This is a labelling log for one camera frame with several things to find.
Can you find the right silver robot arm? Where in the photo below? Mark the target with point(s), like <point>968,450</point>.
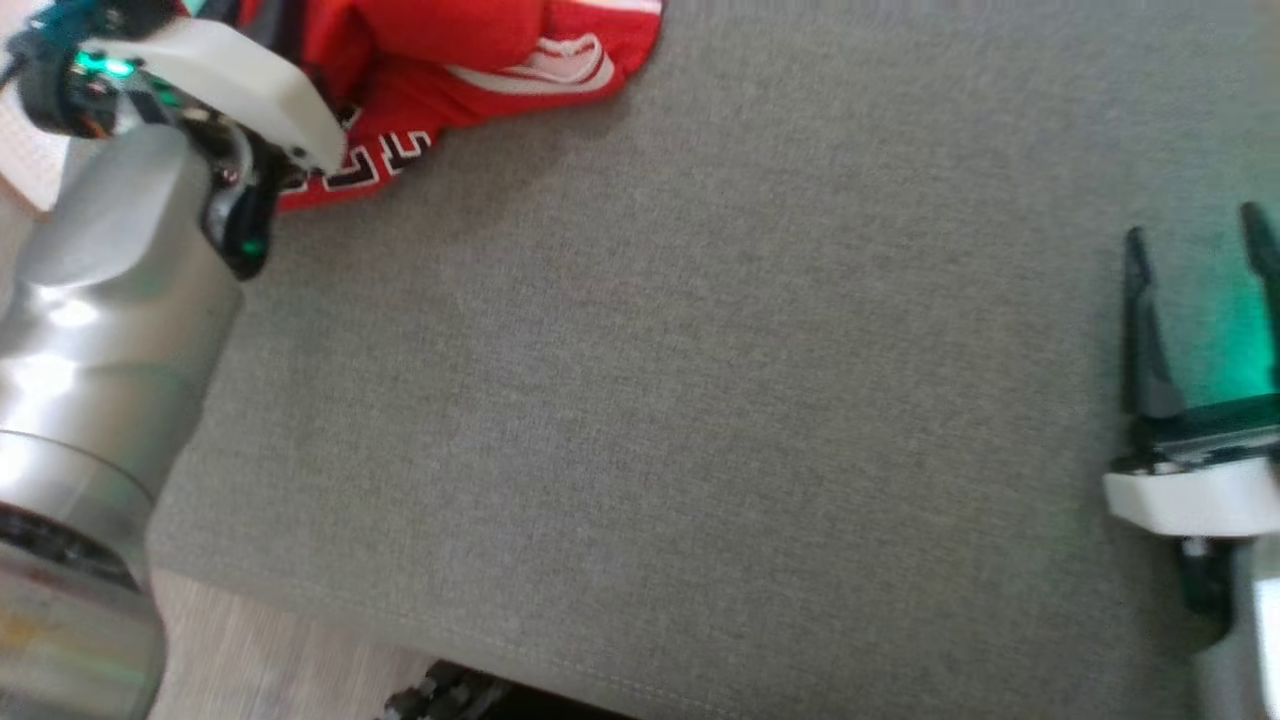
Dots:
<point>1255,640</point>

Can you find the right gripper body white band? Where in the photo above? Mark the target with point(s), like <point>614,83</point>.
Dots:
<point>1200,495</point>

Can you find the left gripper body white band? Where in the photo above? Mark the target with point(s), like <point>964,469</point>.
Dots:
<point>250,90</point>

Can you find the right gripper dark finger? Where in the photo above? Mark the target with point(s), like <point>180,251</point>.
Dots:
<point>1265,260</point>
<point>1150,370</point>

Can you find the red basketball jersey white sleeves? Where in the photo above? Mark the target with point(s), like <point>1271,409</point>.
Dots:
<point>450,40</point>

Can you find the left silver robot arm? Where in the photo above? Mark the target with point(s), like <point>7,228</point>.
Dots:
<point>100,300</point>

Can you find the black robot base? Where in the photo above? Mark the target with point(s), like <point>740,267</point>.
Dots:
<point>470,695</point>

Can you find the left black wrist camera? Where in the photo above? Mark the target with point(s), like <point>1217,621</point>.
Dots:
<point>50,90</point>

